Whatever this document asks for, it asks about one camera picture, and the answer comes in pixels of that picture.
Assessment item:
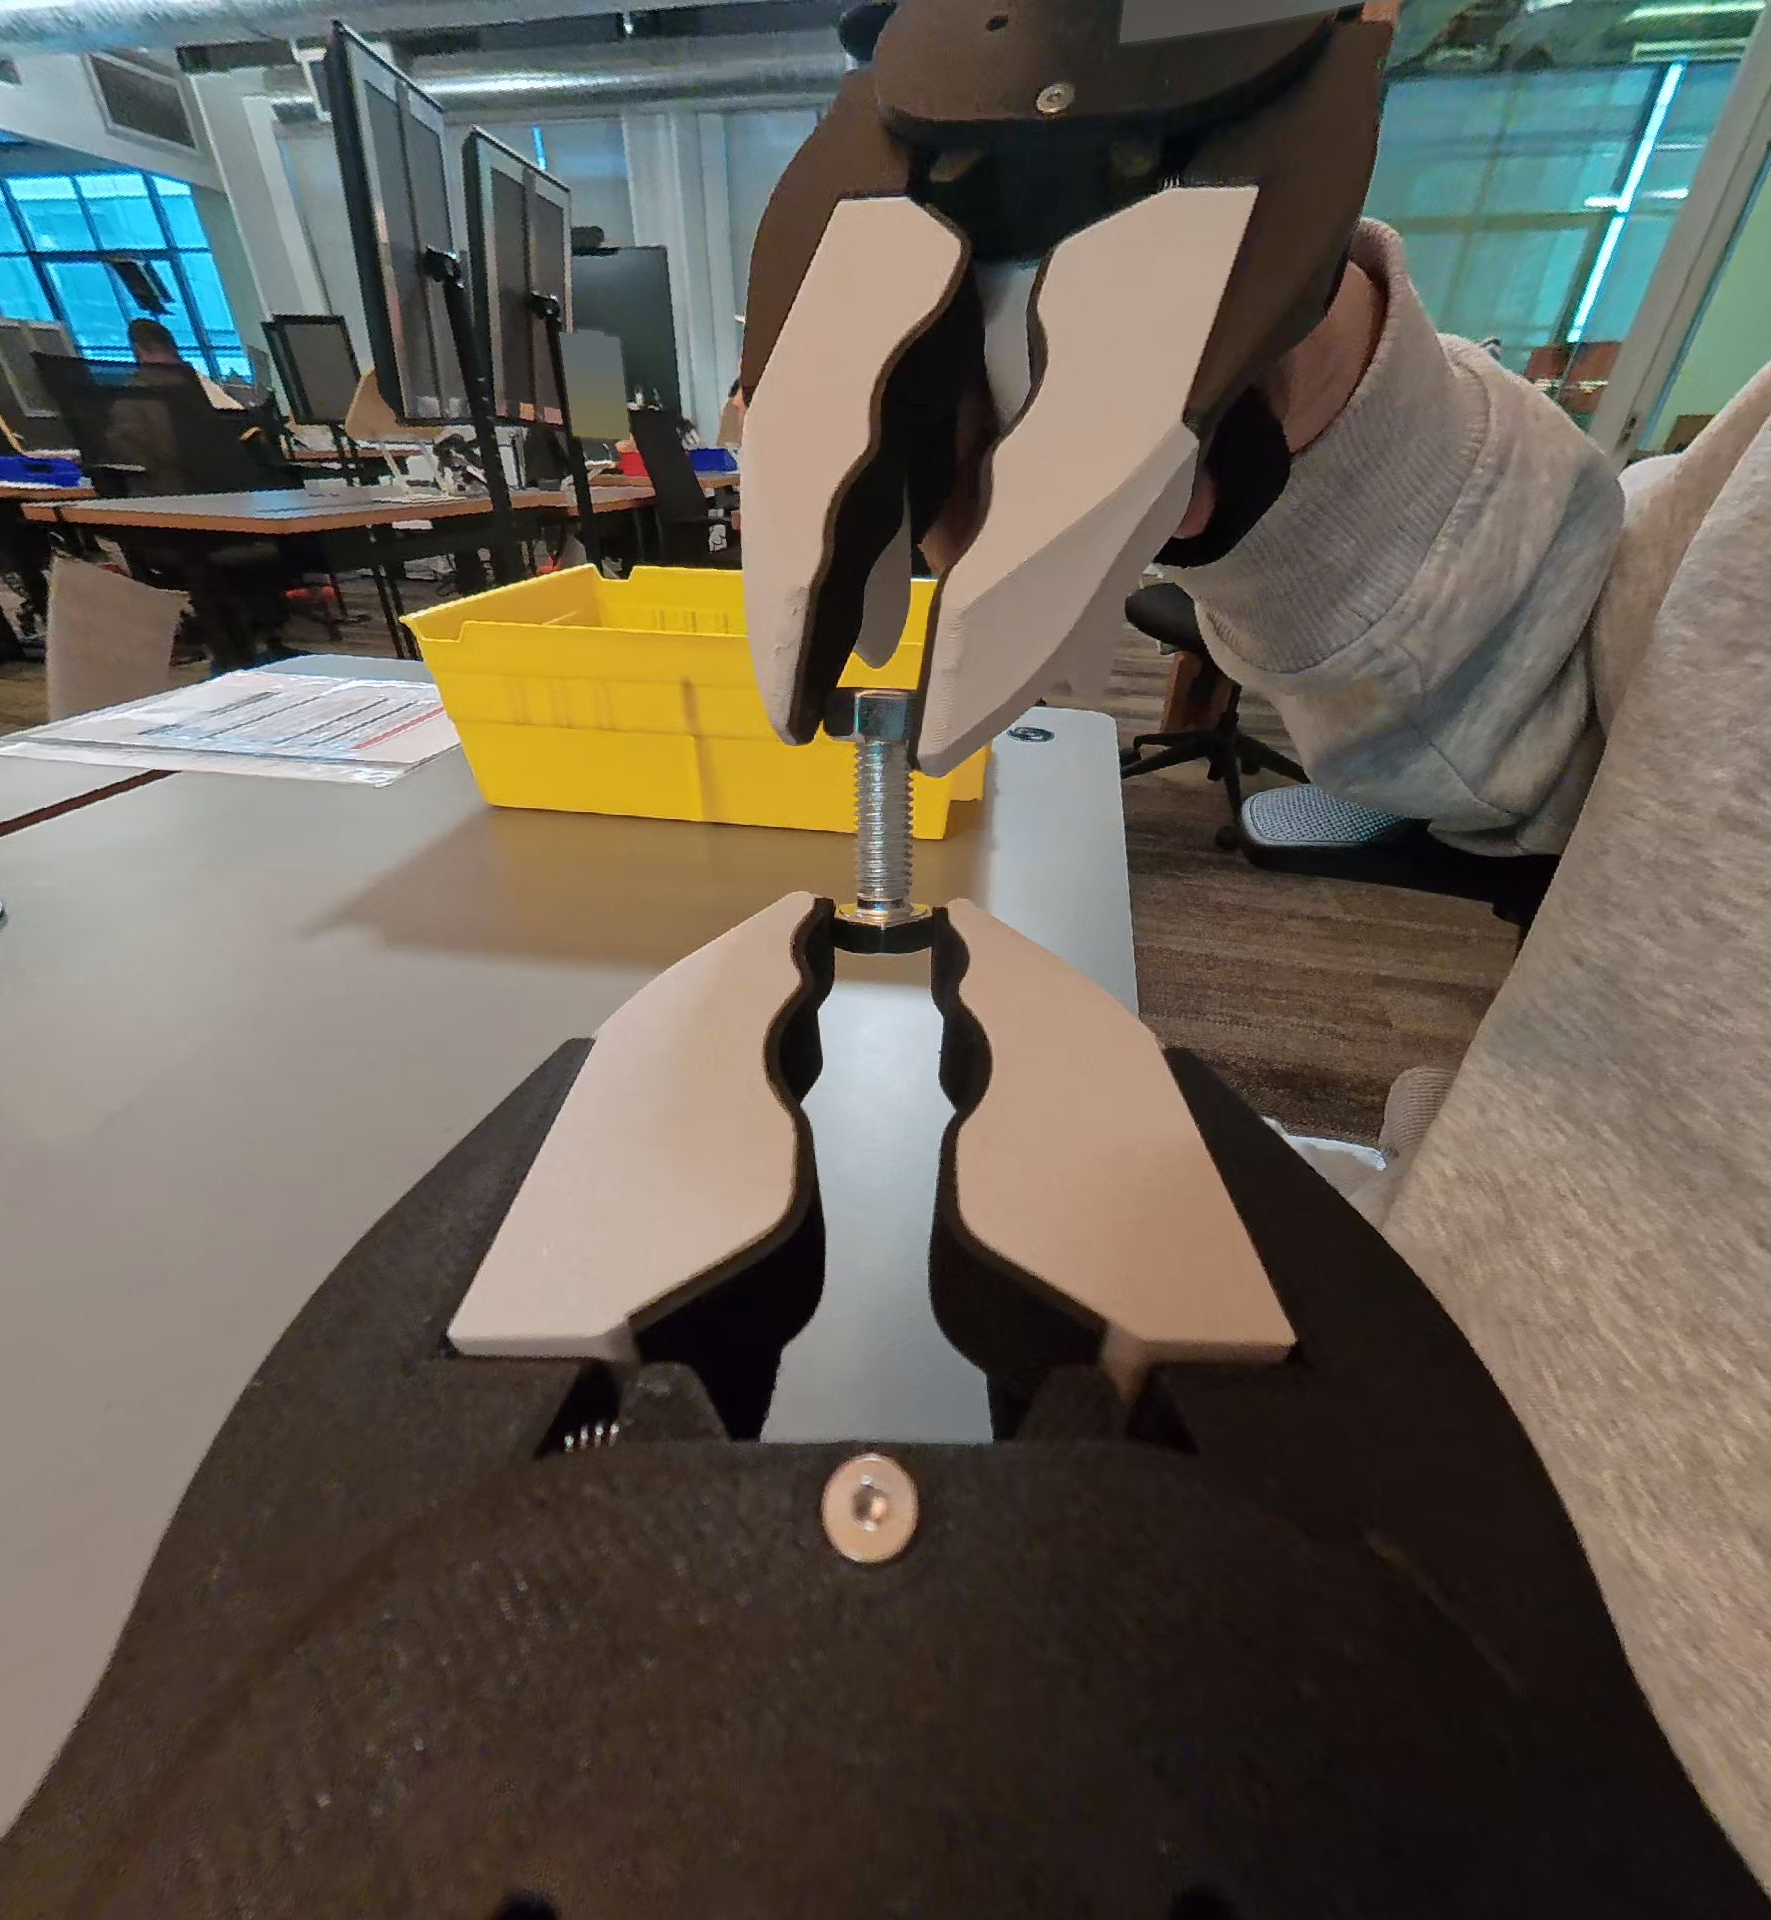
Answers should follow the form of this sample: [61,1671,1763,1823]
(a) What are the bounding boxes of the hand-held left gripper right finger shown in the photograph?
[926,898,1302,1390]

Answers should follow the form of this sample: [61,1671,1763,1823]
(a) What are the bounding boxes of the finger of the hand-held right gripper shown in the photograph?
[926,182,1264,781]
[739,196,976,749]

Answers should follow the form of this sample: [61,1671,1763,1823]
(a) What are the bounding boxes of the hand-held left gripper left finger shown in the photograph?
[445,891,830,1367]

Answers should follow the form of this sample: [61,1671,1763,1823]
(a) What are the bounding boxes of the silver hex bolt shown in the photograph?
[831,739,938,935]

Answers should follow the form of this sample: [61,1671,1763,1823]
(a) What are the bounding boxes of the yellow plastic bin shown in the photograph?
[401,560,991,838]

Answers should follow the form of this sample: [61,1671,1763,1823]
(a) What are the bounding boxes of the person's right forearm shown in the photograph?
[1177,215,1627,859]

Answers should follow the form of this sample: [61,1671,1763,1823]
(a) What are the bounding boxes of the long brown-edged office desk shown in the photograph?
[21,484,745,616]

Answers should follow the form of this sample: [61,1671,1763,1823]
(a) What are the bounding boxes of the person's right hand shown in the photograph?
[911,356,1012,582]

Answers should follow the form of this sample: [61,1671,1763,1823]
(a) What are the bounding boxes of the large black display screen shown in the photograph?
[569,244,683,414]

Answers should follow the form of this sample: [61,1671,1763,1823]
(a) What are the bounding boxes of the black monitors on pole stand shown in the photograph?
[323,19,512,587]
[460,126,601,572]

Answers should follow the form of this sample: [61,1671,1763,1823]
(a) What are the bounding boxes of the black mesh office chair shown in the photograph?
[1235,784,1563,919]

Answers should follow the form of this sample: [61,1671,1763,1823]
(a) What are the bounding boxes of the small black monitor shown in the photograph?
[260,311,365,428]

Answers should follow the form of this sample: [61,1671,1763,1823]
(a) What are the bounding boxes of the laminated paper sheet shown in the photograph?
[0,666,462,789]

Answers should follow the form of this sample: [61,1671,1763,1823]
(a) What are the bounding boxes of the person in grey hoodie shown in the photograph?
[1371,299,1771,1920]

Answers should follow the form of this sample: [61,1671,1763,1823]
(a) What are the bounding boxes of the grey chair back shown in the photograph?
[44,555,192,724]

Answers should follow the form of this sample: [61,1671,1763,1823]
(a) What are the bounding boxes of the large paned window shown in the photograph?
[0,172,248,353]

